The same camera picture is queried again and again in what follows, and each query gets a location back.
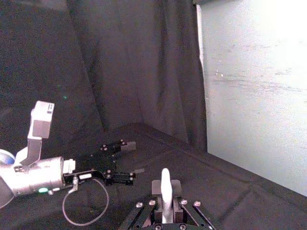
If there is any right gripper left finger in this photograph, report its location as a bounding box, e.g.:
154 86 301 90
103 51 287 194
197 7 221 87
124 179 166 230

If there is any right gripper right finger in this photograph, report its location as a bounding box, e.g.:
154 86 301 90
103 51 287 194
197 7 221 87
170 179 217 230

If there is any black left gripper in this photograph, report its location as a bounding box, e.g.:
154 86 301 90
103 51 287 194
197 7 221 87
63 138 145 186

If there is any small white plastic piece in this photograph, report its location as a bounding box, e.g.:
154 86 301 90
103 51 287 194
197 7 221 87
161 167 174 225

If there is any black cloth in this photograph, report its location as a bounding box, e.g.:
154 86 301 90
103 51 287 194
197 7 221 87
0 0 307 230

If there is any thin dark cable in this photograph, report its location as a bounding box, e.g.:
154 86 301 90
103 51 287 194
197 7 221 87
62 176 110 226

